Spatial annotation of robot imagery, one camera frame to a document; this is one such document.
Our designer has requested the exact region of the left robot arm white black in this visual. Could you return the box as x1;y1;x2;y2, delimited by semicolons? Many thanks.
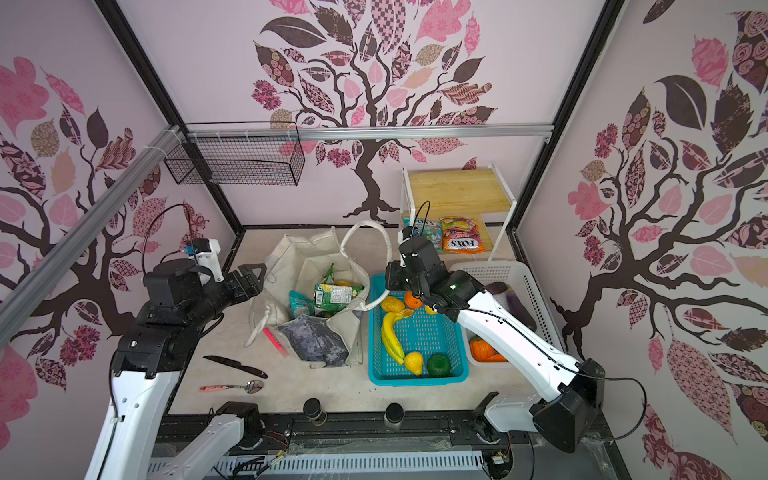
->
86;259;267;479

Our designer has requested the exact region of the single yellow banana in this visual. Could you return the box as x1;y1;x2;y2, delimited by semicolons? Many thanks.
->
381;309;414;365

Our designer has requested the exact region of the black wire basket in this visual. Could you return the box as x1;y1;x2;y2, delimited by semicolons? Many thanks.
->
164;120;305;187

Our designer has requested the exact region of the black post left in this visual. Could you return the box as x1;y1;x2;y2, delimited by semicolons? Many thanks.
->
303;398;327;426

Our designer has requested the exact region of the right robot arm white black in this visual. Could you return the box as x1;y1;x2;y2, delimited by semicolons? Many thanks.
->
386;227;606;453

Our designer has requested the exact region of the pink marker pen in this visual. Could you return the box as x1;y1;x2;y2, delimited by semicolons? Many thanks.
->
263;327;288;357

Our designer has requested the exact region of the dark purple eggplant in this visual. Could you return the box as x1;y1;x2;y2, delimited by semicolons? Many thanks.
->
505;286;538;332

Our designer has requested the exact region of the light purple eggplant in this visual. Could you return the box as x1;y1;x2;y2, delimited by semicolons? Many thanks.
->
485;281;510;295

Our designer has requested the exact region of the orange carrot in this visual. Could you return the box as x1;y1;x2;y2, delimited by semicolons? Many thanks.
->
486;354;507;363

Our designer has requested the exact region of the aluminium frame rail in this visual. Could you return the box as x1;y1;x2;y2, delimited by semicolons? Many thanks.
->
1;123;554;345

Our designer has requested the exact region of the black handled knife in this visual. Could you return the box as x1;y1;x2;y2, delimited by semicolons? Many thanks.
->
204;355;269;379

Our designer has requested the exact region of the green bell pepper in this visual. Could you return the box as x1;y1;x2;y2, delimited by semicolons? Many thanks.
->
427;353;452;378

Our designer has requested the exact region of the white wooden shelf rack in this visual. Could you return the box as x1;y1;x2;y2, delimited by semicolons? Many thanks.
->
400;165;517;262

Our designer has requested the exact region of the white vented cable duct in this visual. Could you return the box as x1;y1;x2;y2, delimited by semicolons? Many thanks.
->
146;451;485;479

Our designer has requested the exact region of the cream canvas grocery bag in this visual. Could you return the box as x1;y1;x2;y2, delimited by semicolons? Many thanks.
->
243;220;393;368

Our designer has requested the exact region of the yellow lemon front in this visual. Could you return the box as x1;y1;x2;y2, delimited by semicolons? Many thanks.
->
404;351;424;376

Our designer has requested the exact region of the wrinkled yellow fruit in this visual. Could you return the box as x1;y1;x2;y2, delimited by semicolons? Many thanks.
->
379;296;406;313

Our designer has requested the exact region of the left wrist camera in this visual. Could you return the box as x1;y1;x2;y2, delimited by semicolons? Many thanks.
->
183;238;224;285

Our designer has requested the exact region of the orange Fox's candy bag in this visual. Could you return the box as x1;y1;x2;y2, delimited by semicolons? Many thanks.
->
440;217;485;254

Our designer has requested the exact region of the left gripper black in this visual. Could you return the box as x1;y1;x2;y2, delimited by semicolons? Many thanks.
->
186;264;266;331

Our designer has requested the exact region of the orange fruit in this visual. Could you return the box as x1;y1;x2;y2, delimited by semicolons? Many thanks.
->
403;291;423;310

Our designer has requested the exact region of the white plastic basket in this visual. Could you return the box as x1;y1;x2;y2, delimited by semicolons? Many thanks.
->
453;260;575;373

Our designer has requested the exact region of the small orange pumpkin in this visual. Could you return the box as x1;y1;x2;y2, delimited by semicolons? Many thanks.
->
469;337;497;363

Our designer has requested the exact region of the metal spoon pink handle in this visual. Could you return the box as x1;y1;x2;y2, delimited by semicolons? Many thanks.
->
199;379;264;394

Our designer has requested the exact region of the teal plastic basket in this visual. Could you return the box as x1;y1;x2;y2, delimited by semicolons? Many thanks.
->
368;306;469;387

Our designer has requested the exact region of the green yellow snack bag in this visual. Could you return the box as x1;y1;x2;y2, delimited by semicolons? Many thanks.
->
314;283;363;315
319;264;335;285

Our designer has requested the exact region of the black post right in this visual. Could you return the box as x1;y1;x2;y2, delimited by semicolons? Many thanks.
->
383;402;405;430

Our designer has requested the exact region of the teal snack bag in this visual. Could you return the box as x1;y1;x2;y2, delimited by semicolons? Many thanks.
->
289;290;316;319

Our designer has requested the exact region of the black post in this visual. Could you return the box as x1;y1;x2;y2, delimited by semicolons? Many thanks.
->
303;398;327;426
383;402;405;430

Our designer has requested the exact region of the teal candy bag lower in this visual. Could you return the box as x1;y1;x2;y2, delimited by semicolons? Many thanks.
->
403;217;443;252

